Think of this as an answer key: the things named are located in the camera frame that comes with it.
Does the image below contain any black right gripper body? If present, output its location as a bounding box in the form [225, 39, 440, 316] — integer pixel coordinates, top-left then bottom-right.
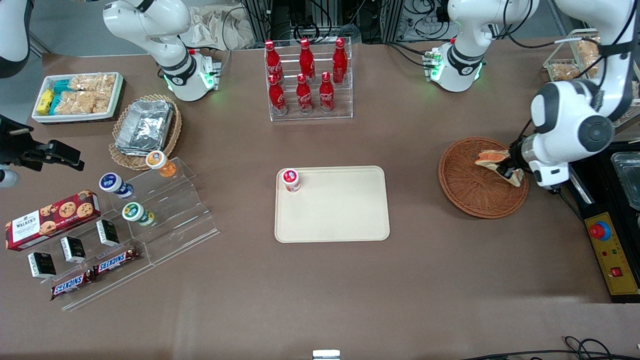
[0, 115, 40, 168]

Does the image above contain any triangular sandwich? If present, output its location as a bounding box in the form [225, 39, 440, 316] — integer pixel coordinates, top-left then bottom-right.
[474, 149, 527, 188]

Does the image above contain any white rectangular snack tray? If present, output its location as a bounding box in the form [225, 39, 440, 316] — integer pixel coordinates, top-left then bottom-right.
[31, 71, 125, 125]

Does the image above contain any brown round wicker basket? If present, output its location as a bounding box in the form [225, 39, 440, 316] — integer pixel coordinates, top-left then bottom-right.
[438, 136, 530, 220]

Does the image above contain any silver foil tray stack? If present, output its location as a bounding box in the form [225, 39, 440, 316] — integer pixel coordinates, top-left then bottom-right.
[115, 99, 175, 155]

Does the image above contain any light tan wicker basket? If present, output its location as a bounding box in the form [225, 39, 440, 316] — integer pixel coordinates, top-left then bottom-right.
[108, 94, 183, 172]

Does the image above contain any beige plastic tray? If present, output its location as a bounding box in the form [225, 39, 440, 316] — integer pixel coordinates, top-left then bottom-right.
[274, 165, 391, 244]

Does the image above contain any clear rice cracker pack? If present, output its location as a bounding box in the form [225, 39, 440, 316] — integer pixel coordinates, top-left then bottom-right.
[94, 89, 114, 113]
[56, 91, 98, 115]
[70, 74, 117, 92]

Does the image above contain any black countertop appliance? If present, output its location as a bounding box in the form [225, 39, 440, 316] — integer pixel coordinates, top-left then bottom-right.
[570, 141, 640, 221]

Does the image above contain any yellow snack pack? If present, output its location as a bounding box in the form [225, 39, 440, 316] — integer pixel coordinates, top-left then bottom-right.
[36, 89, 55, 115]

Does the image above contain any blue yogurt cup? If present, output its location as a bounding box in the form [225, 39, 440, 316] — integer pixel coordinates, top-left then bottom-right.
[98, 172, 134, 199]

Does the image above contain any red Walkers cookie box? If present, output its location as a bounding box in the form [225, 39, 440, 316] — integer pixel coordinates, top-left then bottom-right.
[5, 190, 102, 252]

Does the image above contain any clear glass container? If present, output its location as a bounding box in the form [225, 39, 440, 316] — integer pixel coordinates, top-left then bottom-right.
[611, 152, 640, 211]

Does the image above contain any small black box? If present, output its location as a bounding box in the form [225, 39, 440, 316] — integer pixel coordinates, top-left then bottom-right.
[27, 251, 57, 279]
[60, 236, 87, 264]
[96, 219, 120, 247]

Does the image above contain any green yogurt cup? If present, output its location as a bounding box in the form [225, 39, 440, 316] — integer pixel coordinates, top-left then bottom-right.
[121, 202, 156, 227]

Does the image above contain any orange yogurt cup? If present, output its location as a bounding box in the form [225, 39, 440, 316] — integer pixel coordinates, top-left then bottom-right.
[145, 150, 177, 179]

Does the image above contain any bagged cracker pack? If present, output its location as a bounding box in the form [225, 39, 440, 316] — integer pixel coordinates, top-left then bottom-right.
[551, 62, 583, 82]
[575, 39, 601, 68]

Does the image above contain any yellow emergency stop control box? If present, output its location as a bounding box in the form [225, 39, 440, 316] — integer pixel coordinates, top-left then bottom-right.
[584, 212, 640, 304]

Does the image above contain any Snickers chocolate bar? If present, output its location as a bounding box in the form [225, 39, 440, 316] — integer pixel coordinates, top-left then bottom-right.
[50, 270, 98, 301]
[92, 247, 141, 277]

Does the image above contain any clear acrylic step display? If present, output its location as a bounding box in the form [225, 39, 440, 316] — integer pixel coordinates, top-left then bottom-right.
[60, 157, 221, 312]

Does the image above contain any clear acrylic bottle rack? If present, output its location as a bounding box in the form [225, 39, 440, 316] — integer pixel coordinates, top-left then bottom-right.
[264, 37, 354, 122]

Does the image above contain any red cola bottle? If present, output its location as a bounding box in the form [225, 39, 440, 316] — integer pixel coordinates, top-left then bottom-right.
[299, 38, 316, 81]
[264, 40, 282, 84]
[332, 37, 348, 85]
[296, 73, 314, 115]
[268, 74, 288, 117]
[319, 71, 335, 114]

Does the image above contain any beige cloth bag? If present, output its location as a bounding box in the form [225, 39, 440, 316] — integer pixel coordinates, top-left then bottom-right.
[179, 5, 257, 51]

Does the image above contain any red lid yogurt cup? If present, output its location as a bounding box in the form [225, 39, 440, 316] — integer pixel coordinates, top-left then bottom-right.
[281, 168, 302, 193]

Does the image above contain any black power cable with plug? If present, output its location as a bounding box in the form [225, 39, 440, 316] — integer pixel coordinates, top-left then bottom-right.
[549, 187, 586, 223]

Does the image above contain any white wire shelf rack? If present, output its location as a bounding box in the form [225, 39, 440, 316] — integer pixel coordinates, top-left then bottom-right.
[543, 29, 640, 128]

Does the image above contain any black looped cable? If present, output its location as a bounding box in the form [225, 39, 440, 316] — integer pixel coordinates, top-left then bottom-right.
[460, 336, 640, 360]

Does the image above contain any aluminium equipment frame with cables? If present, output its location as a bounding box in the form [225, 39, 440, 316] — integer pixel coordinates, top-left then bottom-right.
[240, 0, 451, 45]

